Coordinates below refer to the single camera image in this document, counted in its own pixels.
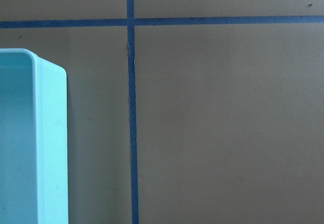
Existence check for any light blue plastic bin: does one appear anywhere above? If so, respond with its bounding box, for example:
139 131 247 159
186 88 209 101
1 49 68 223

